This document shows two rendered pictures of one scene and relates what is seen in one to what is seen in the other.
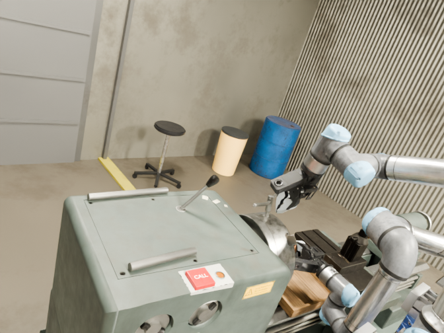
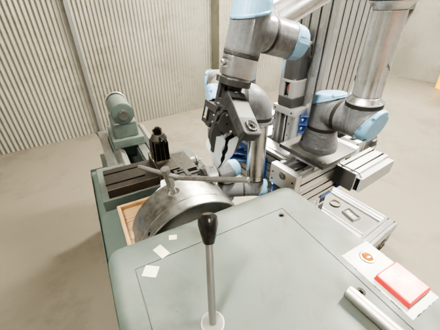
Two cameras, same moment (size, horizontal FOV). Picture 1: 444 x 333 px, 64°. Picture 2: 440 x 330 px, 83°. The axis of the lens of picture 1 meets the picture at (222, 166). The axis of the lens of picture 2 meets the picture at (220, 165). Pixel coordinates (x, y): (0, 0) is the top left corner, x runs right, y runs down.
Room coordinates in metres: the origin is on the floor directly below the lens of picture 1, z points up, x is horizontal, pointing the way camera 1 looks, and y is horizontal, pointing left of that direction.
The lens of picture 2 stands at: (0.99, 0.27, 1.67)
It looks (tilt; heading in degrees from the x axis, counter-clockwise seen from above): 33 degrees down; 281
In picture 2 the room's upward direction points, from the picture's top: straight up
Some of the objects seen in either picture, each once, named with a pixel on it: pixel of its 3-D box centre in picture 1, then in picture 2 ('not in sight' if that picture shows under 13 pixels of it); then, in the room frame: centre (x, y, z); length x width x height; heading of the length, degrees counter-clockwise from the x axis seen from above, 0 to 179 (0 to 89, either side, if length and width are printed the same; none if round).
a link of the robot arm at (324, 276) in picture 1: (328, 275); (209, 174); (1.19, -0.54, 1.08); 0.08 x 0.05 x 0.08; 130
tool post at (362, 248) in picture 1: (353, 248); (159, 148); (1.49, -0.72, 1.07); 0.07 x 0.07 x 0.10; 39
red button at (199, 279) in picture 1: (199, 279); (401, 284); (0.73, -0.04, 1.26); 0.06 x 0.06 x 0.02; 39
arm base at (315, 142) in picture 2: not in sight; (320, 135); (0.77, -0.71, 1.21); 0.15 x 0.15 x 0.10
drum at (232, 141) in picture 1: (228, 151); not in sight; (4.40, -0.03, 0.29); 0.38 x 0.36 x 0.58; 46
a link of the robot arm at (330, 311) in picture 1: (333, 312); (229, 188); (1.12, -0.59, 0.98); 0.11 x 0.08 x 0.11; 15
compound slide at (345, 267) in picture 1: (344, 261); (163, 163); (1.47, -0.70, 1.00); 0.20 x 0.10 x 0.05; 129
